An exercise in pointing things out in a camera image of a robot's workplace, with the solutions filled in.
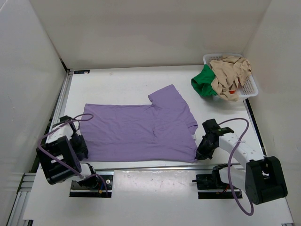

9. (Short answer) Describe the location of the purple t shirt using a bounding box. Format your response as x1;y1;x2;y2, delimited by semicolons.
80;85;198;163

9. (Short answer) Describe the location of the beige t shirt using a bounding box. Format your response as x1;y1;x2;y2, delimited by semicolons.
210;55;252;102

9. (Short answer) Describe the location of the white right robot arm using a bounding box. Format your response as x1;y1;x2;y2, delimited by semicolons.
194;131;288;205

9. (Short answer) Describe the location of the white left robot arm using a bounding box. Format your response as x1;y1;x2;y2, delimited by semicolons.
37;122;99;189

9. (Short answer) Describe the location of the green t shirt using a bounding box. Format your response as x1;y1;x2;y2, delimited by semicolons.
191;65;217;97

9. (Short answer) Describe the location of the white plastic basket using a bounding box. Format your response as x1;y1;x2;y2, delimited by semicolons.
203;53;259;102

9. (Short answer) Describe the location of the white front cover board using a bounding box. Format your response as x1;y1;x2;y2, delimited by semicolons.
24;170;293;226

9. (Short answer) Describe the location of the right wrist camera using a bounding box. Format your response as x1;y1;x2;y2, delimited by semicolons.
202;119;220;134

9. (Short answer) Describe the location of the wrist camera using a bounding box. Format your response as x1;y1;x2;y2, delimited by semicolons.
202;119;220;134
59;115;80;130

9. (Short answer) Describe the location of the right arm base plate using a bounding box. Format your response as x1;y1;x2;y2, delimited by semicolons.
192;174;234;200

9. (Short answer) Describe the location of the aluminium front rail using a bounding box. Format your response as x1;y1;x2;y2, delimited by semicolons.
95;162;269;172

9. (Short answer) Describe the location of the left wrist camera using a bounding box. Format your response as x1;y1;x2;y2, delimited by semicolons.
59;115;80;130

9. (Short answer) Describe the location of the aluminium table edge rail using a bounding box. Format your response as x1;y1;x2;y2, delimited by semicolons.
49;69;74;131

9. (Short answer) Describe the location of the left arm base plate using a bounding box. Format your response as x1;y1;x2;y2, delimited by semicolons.
69;171;114;198

